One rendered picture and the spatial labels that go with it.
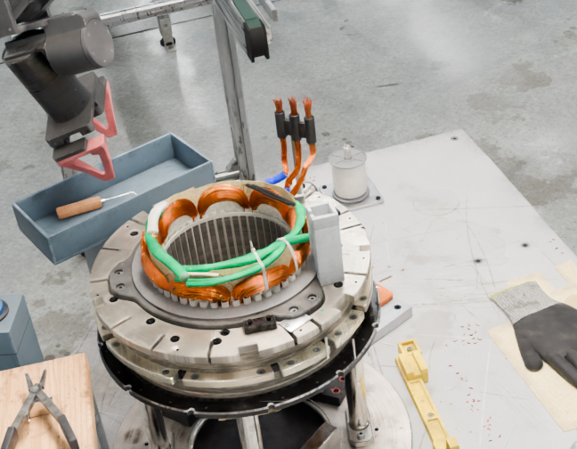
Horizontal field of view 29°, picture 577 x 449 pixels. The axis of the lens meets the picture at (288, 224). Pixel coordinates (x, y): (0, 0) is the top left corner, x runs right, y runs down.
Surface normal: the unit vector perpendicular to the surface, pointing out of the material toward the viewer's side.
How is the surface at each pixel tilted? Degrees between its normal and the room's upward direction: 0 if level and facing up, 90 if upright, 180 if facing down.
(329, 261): 90
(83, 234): 90
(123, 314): 0
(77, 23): 75
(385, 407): 0
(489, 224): 0
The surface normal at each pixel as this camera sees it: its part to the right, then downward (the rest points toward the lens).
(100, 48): 0.90, -0.14
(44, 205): 0.58, 0.42
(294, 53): -0.11, -0.80
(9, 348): -0.05, 0.59
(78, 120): -0.42, -0.60
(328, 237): 0.26, 0.55
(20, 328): 0.99, -0.05
